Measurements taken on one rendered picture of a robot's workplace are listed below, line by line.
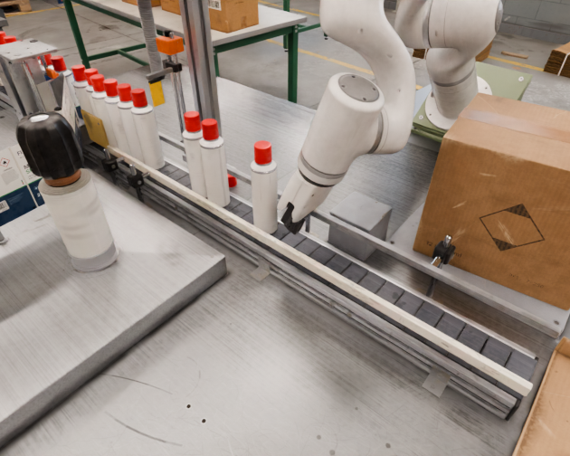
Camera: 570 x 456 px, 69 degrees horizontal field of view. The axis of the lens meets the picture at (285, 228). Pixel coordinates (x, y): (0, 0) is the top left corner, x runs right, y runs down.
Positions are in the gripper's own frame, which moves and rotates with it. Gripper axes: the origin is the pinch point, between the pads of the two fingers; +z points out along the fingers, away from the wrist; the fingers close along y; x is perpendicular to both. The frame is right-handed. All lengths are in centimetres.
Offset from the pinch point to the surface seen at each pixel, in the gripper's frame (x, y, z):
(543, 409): 51, 0, -7
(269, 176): -8.5, 0.5, -5.8
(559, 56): 5, -433, 81
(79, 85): -71, 2, 16
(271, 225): -4.2, 0.2, 5.6
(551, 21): -31, -547, 89
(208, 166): -22.4, 1.9, 2.8
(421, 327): 29.1, 4.5, -7.2
